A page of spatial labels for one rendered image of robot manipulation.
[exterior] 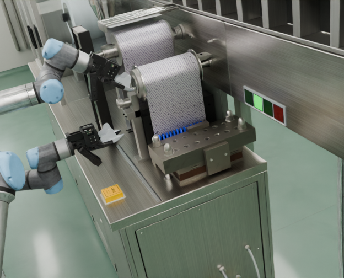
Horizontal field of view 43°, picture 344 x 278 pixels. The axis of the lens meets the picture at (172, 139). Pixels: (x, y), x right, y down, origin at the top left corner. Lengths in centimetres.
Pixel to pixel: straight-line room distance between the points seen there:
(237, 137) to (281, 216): 128
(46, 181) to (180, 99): 61
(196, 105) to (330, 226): 137
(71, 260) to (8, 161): 168
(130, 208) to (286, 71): 73
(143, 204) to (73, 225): 162
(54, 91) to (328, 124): 85
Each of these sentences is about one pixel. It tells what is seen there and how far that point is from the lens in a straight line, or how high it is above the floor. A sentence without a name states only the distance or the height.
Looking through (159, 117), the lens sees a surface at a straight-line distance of 174.
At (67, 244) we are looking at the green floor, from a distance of 304.
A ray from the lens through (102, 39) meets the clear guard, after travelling 267.
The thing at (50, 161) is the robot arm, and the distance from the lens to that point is 165.
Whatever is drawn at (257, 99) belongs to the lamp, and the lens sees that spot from 156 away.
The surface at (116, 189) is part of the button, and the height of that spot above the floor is 92.
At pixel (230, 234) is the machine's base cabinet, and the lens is 185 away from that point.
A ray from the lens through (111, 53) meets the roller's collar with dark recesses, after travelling 190.
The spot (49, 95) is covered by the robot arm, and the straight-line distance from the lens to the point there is 146.
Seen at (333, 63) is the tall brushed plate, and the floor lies 142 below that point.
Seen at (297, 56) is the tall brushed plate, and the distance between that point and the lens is 132.
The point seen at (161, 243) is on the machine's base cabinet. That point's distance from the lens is 170.
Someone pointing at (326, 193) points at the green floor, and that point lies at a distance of 310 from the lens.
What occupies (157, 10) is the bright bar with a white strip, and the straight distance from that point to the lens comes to 197.
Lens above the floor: 183
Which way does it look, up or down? 28 degrees down
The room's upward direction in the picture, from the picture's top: 10 degrees counter-clockwise
